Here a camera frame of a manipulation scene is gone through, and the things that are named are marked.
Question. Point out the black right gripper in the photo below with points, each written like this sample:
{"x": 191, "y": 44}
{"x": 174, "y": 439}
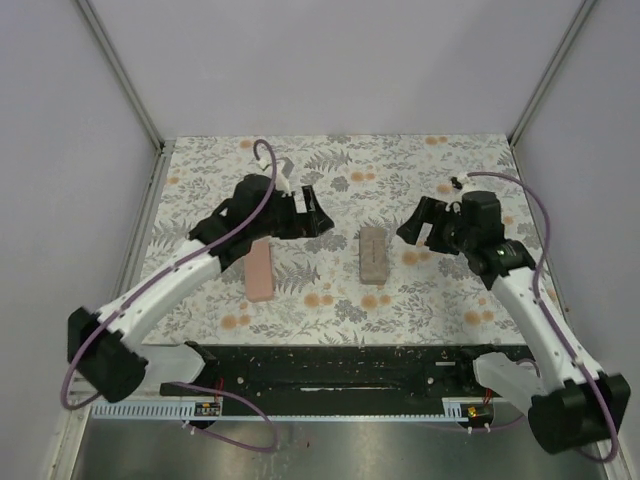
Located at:
{"x": 424, "y": 212}

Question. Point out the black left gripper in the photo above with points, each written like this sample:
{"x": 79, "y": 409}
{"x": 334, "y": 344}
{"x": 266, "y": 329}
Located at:
{"x": 307, "y": 224}

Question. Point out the beige glasses case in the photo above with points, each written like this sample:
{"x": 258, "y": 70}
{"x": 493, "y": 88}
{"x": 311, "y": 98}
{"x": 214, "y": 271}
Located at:
{"x": 373, "y": 261}

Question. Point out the pink glasses case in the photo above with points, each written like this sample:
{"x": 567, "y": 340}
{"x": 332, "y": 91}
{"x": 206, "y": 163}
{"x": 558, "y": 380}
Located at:
{"x": 259, "y": 280}

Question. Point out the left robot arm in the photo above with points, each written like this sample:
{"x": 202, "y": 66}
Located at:
{"x": 105, "y": 347}

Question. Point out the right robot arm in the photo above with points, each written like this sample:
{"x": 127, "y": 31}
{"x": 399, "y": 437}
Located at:
{"x": 570, "y": 402}

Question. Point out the floral tablecloth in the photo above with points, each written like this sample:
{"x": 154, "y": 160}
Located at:
{"x": 367, "y": 181}

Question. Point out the steel floor panel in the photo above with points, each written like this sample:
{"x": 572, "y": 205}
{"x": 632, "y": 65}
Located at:
{"x": 114, "y": 449}

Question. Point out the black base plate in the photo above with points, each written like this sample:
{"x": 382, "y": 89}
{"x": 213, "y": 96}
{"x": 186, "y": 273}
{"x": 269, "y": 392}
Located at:
{"x": 439, "y": 370}

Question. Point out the white slotted cable duct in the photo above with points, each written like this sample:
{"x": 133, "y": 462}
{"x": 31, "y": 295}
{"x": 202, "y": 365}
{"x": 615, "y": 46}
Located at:
{"x": 157, "y": 410}

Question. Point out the right aluminium frame post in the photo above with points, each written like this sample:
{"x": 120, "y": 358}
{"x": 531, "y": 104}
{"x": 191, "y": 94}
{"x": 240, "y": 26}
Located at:
{"x": 552, "y": 70}

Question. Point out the aluminium frame post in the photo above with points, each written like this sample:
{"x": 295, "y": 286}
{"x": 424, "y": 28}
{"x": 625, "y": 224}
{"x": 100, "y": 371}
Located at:
{"x": 552, "y": 70}
{"x": 107, "y": 48}

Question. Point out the left aluminium frame post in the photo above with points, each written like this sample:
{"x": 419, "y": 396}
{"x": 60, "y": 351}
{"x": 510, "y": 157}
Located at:
{"x": 107, "y": 48}

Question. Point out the aluminium front rail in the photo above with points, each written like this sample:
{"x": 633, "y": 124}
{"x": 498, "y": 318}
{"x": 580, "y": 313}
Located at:
{"x": 300, "y": 412}

